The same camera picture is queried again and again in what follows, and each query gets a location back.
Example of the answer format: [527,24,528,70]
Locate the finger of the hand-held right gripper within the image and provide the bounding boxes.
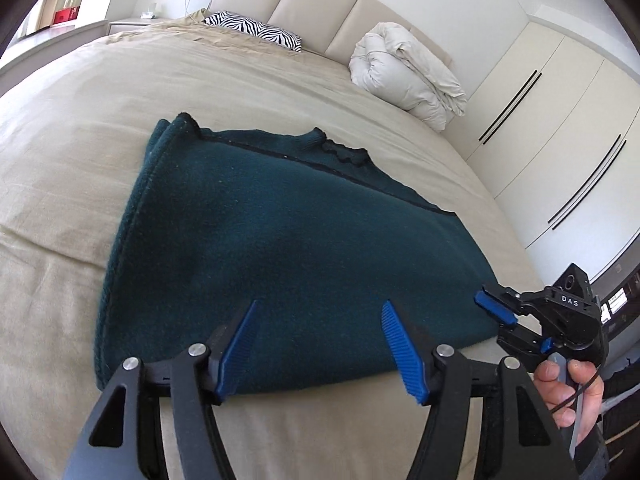
[474,286,525,327]
[496,326,555,359]

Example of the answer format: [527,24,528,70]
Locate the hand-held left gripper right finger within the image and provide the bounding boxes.
[381,300,581,480]

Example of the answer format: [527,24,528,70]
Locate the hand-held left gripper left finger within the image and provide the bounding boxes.
[62,300,261,480]

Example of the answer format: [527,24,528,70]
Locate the dark green sweater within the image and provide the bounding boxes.
[94,114,501,397]

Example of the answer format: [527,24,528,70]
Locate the person's right forearm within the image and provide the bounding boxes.
[574,410,622,480]

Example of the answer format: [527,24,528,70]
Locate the person's right hand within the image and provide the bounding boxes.
[532,357,606,448]

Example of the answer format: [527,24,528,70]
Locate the dark furniture with items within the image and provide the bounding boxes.
[597,255,640,334]

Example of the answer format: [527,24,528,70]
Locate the white wardrobe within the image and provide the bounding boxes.
[445,0,640,286]

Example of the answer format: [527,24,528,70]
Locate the folded white duvet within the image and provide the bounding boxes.
[348,22,469,134]

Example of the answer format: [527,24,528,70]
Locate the bed with beige sheet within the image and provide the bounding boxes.
[0,15,547,480]

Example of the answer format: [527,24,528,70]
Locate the zebra print pillow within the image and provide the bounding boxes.
[201,11,304,54]

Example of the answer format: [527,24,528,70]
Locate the white nightstand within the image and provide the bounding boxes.
[107,16,172,36]

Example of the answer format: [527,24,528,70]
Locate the beige padded headboard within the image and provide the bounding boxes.
[202,0,454,69]

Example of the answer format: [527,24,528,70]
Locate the white window bench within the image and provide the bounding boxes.
[0,20,110,97]

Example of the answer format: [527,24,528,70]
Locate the thin black cable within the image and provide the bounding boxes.
[552,372,604,414]

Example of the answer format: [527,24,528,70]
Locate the black wardrobe handle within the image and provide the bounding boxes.
[482,73,544,144]
[547,133,623,224]
[551,139,629,231]
[478,69,538,141]

